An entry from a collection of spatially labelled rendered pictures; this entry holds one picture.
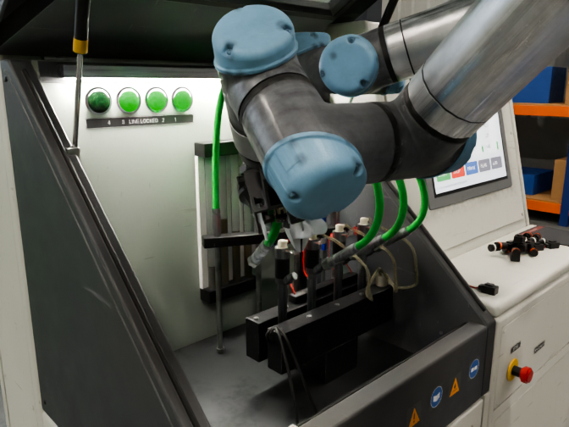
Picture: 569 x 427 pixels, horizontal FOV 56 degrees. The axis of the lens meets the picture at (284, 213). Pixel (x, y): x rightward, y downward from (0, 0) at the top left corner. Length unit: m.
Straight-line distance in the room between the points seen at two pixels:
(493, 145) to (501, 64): 1.23
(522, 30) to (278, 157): 0.20
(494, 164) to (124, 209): 1.05
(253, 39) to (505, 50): 0.20
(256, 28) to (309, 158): 0.13
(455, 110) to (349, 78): 0.25
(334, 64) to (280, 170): 0.29
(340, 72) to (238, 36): 0.24
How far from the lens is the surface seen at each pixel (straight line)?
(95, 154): 1.05
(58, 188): 0.85
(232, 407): 1.05
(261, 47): 0.47
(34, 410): 1.26
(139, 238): 1.12
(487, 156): 1.62
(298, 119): 0.43
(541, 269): 1.41
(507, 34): 0.43
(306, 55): 0.85
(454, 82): 0.45
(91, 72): 1.02
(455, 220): 1.45
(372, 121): 0.47
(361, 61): 0.69
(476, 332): 1.10
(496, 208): 1.65
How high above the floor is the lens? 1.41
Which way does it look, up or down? 14 degrees down
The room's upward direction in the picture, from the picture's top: straight up
